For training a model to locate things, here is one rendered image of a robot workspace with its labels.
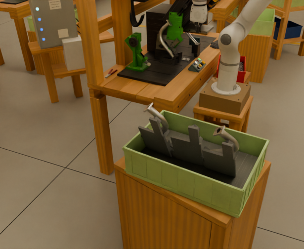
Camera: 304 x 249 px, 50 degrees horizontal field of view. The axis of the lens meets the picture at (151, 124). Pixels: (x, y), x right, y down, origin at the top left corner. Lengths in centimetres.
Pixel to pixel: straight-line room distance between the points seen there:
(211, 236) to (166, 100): 93
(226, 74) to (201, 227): 96
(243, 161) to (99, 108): 123
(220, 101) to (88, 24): 99
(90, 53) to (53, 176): 122
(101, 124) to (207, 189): 131
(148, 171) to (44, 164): 170
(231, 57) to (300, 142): 168
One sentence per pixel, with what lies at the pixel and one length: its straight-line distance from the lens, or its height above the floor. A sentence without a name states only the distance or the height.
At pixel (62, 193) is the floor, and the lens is 285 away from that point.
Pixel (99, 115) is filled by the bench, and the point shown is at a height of 62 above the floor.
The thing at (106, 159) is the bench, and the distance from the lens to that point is 280.
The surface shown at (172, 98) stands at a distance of 216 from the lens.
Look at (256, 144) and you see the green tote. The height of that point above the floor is 92.
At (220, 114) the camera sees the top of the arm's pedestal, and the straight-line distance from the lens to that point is 212.
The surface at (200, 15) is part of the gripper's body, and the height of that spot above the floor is 140.
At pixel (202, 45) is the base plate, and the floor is 90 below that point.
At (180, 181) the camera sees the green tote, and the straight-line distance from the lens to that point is 155.
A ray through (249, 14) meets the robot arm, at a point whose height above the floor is 145.
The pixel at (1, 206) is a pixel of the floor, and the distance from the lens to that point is 292.
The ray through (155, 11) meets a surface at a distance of 284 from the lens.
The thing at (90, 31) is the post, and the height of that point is 127.
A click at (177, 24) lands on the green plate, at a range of 265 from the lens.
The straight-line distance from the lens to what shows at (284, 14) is 512.
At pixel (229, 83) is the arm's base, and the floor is 101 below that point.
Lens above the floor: 195
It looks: 34 degrees down
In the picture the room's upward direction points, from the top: 2 degrees counter-clockwise
